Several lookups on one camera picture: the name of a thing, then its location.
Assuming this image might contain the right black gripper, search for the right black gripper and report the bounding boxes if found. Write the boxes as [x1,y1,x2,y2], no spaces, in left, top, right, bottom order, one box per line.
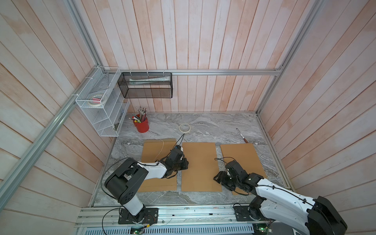
[212,170,240,190]

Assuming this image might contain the red metal pencil bucket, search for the red metal pencil bucket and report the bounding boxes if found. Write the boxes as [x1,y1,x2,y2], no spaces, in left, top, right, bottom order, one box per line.
[132,115,149,133]

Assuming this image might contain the brown kraft file bag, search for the brown kraft file bag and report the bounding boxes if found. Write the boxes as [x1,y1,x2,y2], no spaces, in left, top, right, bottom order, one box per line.
[138,139,177,193]

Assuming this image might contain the bundle of coloured pencils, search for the bundle of coloured pencils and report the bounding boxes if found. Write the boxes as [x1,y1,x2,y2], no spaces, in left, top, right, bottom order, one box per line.
[137,107,147,123]

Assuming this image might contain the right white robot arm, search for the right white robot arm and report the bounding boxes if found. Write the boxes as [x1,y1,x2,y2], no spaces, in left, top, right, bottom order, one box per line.
[213,160,348,235]

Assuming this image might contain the tape roll on shelf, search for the tape roll on shelf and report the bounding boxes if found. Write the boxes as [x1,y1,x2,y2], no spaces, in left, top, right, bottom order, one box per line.
[88,94,107,107]

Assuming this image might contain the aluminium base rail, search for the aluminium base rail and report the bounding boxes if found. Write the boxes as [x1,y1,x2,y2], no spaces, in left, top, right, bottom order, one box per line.
[74,202,318,228]

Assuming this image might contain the horizontal aluminium wall rail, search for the horizontal aluminium wall rail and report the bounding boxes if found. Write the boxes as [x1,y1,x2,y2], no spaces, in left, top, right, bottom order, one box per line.
[120,69,282,76]

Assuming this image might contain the black mesh wall basket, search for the black mesh wall basket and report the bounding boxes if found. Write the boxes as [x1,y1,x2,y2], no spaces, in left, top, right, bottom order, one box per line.
[117,72,173,99]

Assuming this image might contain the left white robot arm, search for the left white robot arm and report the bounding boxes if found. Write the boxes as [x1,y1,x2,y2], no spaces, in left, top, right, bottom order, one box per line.
[104,145,189,223]

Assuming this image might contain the masking tape roll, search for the masking tape roll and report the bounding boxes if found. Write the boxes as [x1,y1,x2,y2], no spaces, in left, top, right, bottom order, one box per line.
[179,123,191,134]

